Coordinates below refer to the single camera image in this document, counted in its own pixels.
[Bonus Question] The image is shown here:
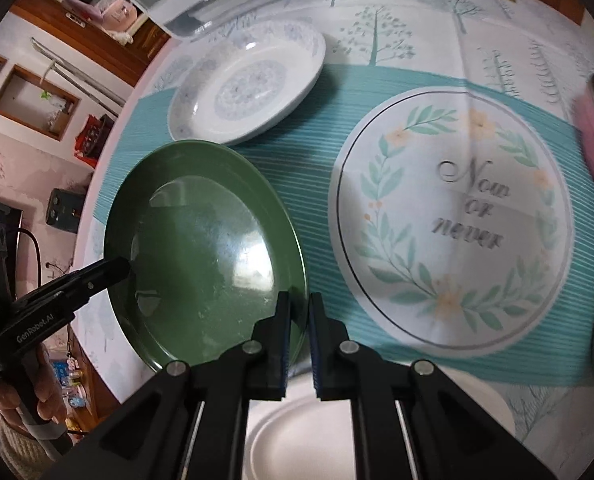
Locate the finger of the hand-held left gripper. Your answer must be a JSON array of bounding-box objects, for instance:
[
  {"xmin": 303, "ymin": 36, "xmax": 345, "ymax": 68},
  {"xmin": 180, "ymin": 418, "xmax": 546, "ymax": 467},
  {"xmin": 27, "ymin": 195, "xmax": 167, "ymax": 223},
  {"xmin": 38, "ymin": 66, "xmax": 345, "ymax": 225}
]
[{"xmin": 52, "ymin": 256, "xmax": 130, "ymax": 312}]

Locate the dark wooden sideboard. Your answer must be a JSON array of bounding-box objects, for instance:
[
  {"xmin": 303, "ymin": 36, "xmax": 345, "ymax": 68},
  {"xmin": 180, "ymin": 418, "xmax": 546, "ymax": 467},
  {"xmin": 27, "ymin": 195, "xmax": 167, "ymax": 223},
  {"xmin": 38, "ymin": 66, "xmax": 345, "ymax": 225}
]
[{"xmin": 12, "ymin": 0, "xmax": 173, "ymax": 88}]

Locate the pink pouch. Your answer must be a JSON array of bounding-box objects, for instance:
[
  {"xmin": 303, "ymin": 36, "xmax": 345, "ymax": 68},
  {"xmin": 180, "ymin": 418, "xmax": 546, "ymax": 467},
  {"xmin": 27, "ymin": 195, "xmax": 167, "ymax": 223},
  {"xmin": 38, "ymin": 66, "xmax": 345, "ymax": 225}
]
[{"xmin": 92, "ymin": 0, "xmax": 140, "ymax": 36}]

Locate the white oval plate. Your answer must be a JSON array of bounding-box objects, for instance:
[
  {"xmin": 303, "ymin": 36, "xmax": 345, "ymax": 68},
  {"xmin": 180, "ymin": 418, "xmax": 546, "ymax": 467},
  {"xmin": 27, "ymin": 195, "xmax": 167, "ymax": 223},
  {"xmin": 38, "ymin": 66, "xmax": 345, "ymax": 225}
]
[{"xmin": 244, "ymin": 367, "xmax": 520, "ymax": 480}]

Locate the black wall device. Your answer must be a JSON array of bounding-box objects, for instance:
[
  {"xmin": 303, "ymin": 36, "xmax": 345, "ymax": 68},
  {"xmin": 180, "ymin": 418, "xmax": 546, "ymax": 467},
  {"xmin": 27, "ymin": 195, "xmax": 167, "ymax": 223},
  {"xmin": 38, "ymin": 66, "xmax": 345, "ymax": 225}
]
[{"xmin": 44, "ymin": 187, "xmax": 85, "ymax": 233}]

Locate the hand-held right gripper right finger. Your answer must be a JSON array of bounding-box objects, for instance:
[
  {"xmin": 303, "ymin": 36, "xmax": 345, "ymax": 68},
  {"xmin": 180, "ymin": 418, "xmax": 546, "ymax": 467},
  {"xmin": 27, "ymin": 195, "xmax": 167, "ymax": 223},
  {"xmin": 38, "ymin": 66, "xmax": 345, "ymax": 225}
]
[{"xmin": 309, "ymin": 292, "xmax": 558, "ymax": 480}]

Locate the white floral plate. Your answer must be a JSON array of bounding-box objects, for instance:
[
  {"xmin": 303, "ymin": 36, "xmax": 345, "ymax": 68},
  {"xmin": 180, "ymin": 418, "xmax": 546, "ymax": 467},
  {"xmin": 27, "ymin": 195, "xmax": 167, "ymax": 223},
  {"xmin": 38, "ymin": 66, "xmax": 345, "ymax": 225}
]
[{"xmin": 168, "ymin": 20, "xmax": 326, "ymax": 147}]

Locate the wall niche shelf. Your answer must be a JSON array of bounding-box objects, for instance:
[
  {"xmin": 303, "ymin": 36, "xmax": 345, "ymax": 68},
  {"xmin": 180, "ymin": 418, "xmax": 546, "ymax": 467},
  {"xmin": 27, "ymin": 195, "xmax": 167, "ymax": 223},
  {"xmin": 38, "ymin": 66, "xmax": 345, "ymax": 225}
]
[{"xmin": 0, "ymin": 65, "xmax": 80, "ymax": 141}]

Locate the green plate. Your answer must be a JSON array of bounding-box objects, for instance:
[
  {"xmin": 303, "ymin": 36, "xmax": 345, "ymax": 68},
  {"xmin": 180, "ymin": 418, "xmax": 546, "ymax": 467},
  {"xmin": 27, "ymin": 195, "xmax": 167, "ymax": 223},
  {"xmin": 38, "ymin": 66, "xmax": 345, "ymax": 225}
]
[{"xmin": 103, "ymin": 140, "xmax": 309, "ymax": 373}]

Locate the black cable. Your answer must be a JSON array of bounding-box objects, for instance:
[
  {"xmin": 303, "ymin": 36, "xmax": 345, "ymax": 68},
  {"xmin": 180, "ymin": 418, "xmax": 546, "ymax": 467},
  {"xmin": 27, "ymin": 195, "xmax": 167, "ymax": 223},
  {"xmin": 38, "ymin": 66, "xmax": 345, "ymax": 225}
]
[{"xmin": 14, "ymin": 227, "xmax": 45, "ymax": 286}]

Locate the red decoration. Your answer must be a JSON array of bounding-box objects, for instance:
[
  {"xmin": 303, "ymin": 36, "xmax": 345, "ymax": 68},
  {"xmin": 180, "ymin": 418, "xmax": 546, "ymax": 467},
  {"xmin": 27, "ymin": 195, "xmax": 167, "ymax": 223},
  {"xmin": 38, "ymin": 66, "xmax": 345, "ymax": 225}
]
[{"xmin": 74, "ymin": 114, "xmax": 115, "ymax": 162}]

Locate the person's left hand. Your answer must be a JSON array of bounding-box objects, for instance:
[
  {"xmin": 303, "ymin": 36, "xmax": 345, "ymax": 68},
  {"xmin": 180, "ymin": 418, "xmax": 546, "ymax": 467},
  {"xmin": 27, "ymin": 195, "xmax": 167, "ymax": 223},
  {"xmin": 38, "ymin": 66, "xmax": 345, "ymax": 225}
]
[{"xmin": 0, "ymin": 345, "xmax": 72, "ymax": 433}]

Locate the person's left forearm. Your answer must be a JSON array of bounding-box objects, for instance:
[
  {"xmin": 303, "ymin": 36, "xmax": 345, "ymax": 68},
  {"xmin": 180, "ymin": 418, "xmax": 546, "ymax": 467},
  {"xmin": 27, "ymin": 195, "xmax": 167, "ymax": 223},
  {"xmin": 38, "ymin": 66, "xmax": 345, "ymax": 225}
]
[{"xmin": 0, "ymin": 420, "xmax": 74, "ymax": 477}]

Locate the tree print tablecloth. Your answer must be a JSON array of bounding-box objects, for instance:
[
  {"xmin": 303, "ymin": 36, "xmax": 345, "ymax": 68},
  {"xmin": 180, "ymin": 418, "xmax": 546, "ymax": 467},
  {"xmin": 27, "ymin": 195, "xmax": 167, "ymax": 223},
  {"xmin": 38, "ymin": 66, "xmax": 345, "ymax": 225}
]
[{"xmin": 74, "ymin": 0, "xmax": 594, "ymax": 461}]

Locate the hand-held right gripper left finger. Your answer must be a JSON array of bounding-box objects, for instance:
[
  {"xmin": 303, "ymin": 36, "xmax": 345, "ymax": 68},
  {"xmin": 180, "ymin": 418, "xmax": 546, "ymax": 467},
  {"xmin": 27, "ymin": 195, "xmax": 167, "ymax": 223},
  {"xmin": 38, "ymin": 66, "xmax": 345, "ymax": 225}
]
[{"xmin": 39, "ymin": 291, "xmax": 293, "ymax": 480}]

